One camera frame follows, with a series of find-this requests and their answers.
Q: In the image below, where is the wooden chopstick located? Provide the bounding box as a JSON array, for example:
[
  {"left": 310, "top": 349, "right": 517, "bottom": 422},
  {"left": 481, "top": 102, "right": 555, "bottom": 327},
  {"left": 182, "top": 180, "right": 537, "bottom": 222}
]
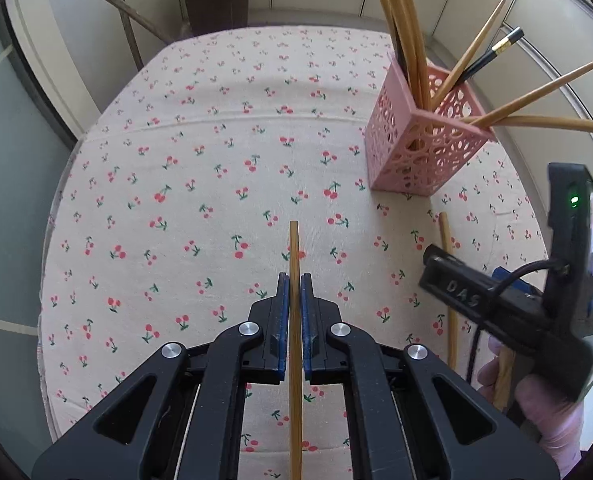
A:
[
  {"left": 287, "top": 220, "right": 304, "bottom": 480},
  {"left": 463, "top": 58, "right": 593, "bottom": 126},
  {"left": 365, "top": 0, "right": 417, "bottom": 96},
  {"left": 393, "top": 0, "right": 429, "bottom": 108},
  {"left": 493, "top": 347, "right": 516, "bottom": 408},
  {"left": 476, "top": 115, "right": 593, "bottom": 137},
  {"left": 382, "top": 0, "right": 424, "bottom": 106},
  {"left": 439, "top": 211, "right": 458, "bottom": 367},
  {"left": 430, "top": 0, "right": 507, "bottom": 110}
]

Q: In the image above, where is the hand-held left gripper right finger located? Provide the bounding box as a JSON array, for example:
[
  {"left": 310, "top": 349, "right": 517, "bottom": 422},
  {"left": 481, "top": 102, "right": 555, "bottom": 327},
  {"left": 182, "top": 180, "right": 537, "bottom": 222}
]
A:
[{"left": 300, "top": 273, "right": 561, "bottom": 480}]

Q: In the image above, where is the pink perforated utensil holder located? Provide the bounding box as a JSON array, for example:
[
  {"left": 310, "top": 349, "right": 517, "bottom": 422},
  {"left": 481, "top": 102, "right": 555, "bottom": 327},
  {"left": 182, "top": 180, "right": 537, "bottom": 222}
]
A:
[{"left": 365, "top": 51, "right": 494, "bottom": 197}]

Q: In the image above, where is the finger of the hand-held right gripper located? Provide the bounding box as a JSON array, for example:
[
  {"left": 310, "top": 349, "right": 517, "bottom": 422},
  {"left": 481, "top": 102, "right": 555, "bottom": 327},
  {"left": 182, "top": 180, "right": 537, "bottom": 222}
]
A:
[
  {"left": 419, "top": 244, "right": 500, "bottom": 329},
  {"left": 492, "top": 266, "right": 545, "bottom": 302}
]

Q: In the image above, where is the curved metal tube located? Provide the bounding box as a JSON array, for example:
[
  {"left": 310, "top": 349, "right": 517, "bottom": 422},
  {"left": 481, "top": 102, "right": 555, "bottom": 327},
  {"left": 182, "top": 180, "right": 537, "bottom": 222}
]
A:
[{"left": 41, "top": 0, "right": 172, "bottom": 43}]

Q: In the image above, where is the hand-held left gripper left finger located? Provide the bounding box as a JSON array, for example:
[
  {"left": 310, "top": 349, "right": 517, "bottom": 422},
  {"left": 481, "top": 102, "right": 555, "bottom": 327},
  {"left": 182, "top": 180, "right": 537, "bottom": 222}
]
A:
[{"left": 31, "top": 272, "right": 291, "bottom": 480}]

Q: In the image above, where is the dark brown trash bin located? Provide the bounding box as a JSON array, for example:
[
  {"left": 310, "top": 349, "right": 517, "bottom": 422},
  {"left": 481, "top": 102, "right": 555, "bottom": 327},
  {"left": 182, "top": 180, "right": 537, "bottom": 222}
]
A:
[{"left": 179, "top": 0, "right": 254, "bottom": 38}]

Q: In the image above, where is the black chopstick with gold band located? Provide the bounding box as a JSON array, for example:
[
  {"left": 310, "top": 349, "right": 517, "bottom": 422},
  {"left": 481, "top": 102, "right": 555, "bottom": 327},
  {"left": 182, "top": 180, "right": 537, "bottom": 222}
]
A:
[
  {"left": 392, "top": 30, "right": 410, "bottom": 78},
  {"left": 453, "top": 27, "right": 526, "bottom": 86}
]

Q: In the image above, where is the person's right hand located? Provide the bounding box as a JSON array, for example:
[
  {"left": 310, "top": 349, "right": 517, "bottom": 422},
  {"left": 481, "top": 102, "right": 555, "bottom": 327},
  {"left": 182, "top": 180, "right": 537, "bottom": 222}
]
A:
[{"left": 477, "top": 337, "right": 585, "bottom": 479}]

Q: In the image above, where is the cherry print tablecloth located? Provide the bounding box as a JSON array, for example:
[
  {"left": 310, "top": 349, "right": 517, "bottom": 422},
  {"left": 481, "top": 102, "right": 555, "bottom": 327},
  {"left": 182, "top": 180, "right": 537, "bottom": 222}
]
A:
[{"left": 36, "top": 27, "right": 549, "bottom": 480}]

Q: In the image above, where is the black cable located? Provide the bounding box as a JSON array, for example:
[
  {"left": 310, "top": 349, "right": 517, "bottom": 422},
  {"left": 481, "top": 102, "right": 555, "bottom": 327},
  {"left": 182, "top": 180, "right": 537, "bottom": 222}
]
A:
[{"left": 466, "top": 258, "right": 572, "bottom": 386}]

